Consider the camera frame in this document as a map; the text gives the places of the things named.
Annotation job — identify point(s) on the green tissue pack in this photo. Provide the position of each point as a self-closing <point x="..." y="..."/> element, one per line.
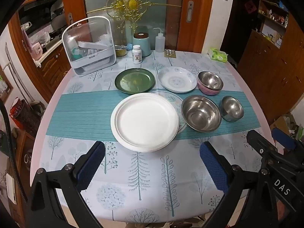
<point x="218" y="55"/>

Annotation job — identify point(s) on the black range hood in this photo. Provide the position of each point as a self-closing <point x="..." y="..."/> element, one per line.
<point x="40" y="11"/>

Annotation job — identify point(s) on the pink kitchen appliance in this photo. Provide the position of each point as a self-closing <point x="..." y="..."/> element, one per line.
<point x="36" y="51"/>

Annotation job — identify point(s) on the foil blister pack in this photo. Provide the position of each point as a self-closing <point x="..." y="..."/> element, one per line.
<point x="170" y="53"/>

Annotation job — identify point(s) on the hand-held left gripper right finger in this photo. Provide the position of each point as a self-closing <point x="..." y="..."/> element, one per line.
<point x="212" y="166"/>

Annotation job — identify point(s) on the red basket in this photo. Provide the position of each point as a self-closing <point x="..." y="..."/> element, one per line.
<point x="16" y="110"/>

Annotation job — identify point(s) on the pink steel-lined bowl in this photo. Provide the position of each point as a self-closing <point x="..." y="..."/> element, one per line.
<point x="210" y="83"/>

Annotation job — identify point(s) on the wooden shelf with small goods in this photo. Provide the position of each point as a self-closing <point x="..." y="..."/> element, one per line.
<point x="273" y="16"/>

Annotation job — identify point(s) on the large steel bowl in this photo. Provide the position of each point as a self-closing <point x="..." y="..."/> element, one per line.
<point x="200" y="114"/>

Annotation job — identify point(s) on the clear white storage box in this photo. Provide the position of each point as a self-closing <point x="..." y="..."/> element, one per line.
<point x="87" y="52"/>

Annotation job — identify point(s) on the brown wooden cabinet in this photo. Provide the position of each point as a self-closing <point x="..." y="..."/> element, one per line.
<point x="273" y="76"/>

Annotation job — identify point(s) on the small yellow tin bowl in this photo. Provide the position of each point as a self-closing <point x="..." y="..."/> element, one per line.
<point x="120" y="51"/>

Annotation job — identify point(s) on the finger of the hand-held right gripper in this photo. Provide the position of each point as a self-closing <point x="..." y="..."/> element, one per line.
<point x="283" y="140"/>
<point x="260" y="142"/>

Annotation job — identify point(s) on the green plate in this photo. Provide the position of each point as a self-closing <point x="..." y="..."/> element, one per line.
<point x="135" y="80"/>

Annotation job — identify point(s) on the cardboard box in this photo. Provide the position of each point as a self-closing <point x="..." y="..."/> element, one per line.
<point x="282" y="123"/>

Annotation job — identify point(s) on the teal canister with brown lid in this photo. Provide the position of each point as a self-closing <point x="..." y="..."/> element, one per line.
<point x="142" y="45"/>

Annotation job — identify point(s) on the white pill bottle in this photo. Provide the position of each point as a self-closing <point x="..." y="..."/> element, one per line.
<point x="137" y="54"/>

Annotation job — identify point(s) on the gold door ornament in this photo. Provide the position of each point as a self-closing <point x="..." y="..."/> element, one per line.
<point x="131" y="3"/>

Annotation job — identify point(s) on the white patterned plate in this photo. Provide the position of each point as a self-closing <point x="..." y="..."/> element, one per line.
<point x="177" y="79"/>

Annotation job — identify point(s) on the small steel bowl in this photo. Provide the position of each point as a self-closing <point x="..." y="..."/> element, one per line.
<point x="231" y="109"/>

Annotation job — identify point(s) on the large white plate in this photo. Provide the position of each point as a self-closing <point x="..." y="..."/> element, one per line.
<point x="144" y="121"/>

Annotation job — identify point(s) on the clear squeeze bottle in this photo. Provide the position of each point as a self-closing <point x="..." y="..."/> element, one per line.
<point x="159" y="41"/>

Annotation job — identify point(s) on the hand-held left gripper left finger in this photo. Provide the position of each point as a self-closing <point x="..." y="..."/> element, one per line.
<point x="91" y="163"/>

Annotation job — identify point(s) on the tree print tablecloth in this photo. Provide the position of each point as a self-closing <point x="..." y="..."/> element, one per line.
<point x="133" y="182"/>

